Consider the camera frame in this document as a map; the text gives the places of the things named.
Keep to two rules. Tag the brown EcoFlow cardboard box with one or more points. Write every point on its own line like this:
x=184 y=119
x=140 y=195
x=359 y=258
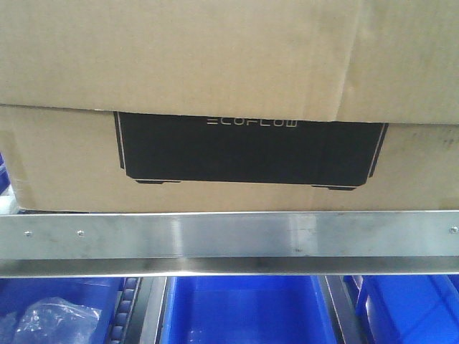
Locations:
x=177 y=106

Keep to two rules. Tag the blue middle plastic bin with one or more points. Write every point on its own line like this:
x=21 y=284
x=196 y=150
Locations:
x=246 y=309

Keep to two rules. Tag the roller track strip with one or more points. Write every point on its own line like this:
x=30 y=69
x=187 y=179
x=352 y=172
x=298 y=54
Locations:
x=123 y=312

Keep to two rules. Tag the blue right plastic bin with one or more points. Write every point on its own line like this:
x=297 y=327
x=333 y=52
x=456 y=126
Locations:
x=406 y=308

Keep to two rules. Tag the clear plastic bag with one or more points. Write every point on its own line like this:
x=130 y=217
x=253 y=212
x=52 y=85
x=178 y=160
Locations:
x=51 y=320

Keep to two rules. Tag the blue bin with plastic bag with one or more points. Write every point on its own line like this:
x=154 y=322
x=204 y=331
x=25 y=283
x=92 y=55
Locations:
x=102 y=293

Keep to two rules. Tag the steel shelf divider rail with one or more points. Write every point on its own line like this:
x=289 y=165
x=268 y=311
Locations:
x=344 y=321

